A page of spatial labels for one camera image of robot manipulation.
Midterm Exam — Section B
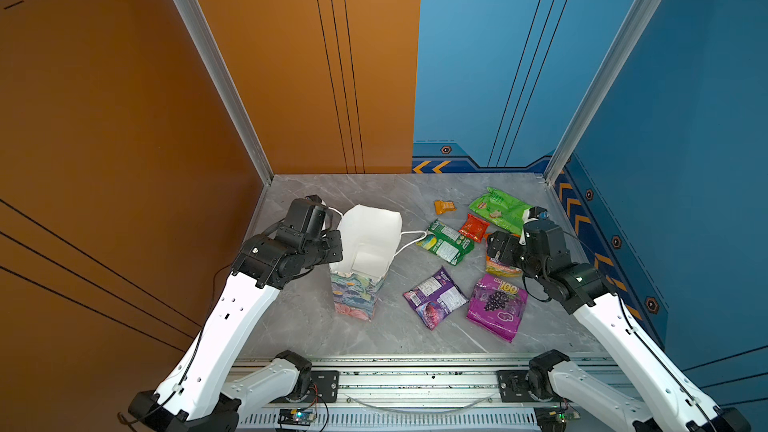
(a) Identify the large green chips bag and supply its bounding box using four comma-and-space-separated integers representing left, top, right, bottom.
469, 187, 531, 235

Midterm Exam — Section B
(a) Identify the orange Fox's candy bag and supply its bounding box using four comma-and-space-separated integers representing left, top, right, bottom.
485, 256, 523, 278

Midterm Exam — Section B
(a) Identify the floral white paper bag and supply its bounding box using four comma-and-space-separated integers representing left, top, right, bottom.
330, 205, 427, 322

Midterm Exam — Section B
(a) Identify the magenta grape candy bag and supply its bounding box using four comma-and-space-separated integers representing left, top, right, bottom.
467, 274, 528, 343

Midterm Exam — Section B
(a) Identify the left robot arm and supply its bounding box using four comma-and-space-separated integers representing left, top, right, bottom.
117, 195, 343, 431

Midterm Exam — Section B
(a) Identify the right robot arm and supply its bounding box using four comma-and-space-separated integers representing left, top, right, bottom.
487, 214, 752, 431

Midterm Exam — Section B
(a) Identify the green white snack bag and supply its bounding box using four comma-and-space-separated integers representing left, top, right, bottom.
417, 220, 474, 266

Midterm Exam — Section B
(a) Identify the purple white snack bag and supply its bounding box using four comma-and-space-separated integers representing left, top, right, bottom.
403, 267, 469, 330

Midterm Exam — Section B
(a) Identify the small red snack packet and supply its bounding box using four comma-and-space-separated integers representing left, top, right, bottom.
459, 214, 489, 243

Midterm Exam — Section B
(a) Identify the small orange snack packet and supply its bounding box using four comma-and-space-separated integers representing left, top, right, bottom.
434, 200, 457, 216

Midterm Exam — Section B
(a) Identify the right circuit board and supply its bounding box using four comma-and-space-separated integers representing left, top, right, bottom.
534, 408, 581, 432

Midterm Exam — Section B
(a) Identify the circuit board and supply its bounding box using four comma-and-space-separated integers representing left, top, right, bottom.
276, 409, 317, 431
534, 408, 581, 432

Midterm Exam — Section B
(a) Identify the left circuit board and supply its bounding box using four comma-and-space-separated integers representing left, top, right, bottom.
276, 409, 317, 431

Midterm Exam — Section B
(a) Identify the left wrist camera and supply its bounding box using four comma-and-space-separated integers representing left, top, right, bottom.
306, 194, 327, 206

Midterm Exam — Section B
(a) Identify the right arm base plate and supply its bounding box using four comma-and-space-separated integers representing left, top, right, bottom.
496, 370, 537, 403

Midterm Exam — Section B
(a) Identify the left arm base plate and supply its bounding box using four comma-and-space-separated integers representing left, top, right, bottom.
284, 370, 340, 404

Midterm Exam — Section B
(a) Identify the aluminium rail frame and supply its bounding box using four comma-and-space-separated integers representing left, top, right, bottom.
157, 352, 688, 432

